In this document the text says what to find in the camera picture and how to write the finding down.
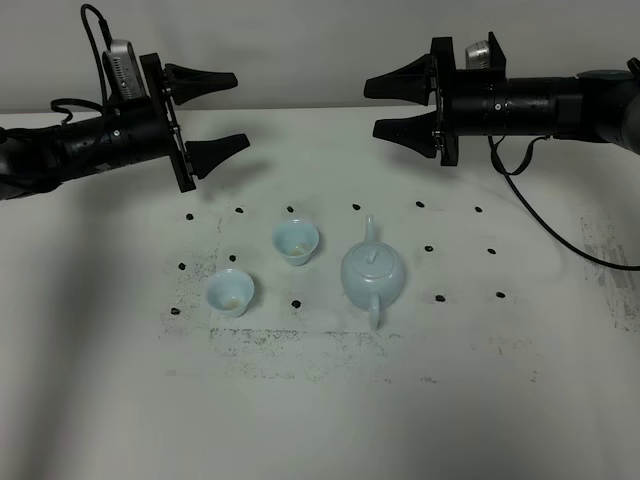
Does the light blue porcelain teapot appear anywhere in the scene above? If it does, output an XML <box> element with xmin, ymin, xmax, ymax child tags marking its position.
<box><xmin>340</xmin><ymin>215</ymin><xmax>406</xmax><ymax>330</ymax></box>

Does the light blue far teacup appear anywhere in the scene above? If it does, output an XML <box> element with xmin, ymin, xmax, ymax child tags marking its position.
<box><xmin>272</xmin><ymin>219</ymin><xmax>320</xmax><ymax>266</ymax></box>

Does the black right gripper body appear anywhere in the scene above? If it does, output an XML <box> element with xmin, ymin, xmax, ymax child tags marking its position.
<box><xmin>430</xmin><ymin>32</ymin><xmax>506</xmax><ymax>166</ymax></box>

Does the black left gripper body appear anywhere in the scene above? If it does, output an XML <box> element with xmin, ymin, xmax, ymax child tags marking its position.
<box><xmin>98</xmin><ymin>53</ymin><xmax>196</xmax><ymax>193</ymax></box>

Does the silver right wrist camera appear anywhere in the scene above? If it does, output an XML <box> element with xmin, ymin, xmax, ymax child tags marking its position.
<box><xmin>465</xmin><ymin>40</ymin><xmax>492</xmax><ymax>70</ymax></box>

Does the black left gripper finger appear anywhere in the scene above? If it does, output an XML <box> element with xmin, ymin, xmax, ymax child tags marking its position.
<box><xmin>185</xmin><ymin>134</ymin><xmax>250</xmax><ymax>180</ymax></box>
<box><xmin>164</xmin><ymin>63</ymin><xmax>237</xmax><ymax>105</ymax></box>

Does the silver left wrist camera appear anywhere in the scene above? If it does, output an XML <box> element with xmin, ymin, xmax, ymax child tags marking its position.
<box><xmin>102</xmin><ymin>39</ymin><xmax>146</xmax><ymax>100</ymax></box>

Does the light blue teacup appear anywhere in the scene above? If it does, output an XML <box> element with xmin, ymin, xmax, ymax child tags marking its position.
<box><xmin>204</xmin><ymin>269</ymin><xmax>255</xmax><ymax>318</ymax></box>
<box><xmin>272</xmin><ymin>219</ymin><xmax>320</xmax><ymax>266</ymax></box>

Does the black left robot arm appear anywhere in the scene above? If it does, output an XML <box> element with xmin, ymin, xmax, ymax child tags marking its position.
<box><xmin>1</xmin><ymin>54</ymin><xmax>250</xmax><ymax>200</ymax></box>

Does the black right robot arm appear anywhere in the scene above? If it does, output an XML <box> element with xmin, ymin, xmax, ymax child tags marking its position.
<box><xmin>364</xmin><ymin>34</ymin><xmax>639</xmax><ymax>166</ymax></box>

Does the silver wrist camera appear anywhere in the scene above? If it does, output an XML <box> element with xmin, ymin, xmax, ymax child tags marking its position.
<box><xmin>465</xmin><ymin>40</ymin><xmax>492</xmax><ymax>70</ymax></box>
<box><xmin>102</xmin><ymin>39</ymin><xmax>146</xmax><ymax>100</ymax></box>

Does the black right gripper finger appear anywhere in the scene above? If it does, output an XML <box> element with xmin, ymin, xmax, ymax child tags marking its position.
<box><xmin>363</xmin><ymin>54</ymin><xmax>432</xmax><ymax>106</ymax></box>
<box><xmin>373</xmin><ymin>111</ymin><xmax>439</xmax><ymax>158</ymax></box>

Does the light blue near teacup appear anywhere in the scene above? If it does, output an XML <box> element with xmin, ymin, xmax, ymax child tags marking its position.
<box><xmin>204</xmin><ymin>269</ymin><xmax>255</xmax><ymax>318</ymax></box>

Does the black left camera cable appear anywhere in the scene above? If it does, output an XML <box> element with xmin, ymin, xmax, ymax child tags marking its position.
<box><xmin>49</xmin><ymin>3</ymin><xmax>119</xmax><ymax>126</ymax></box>

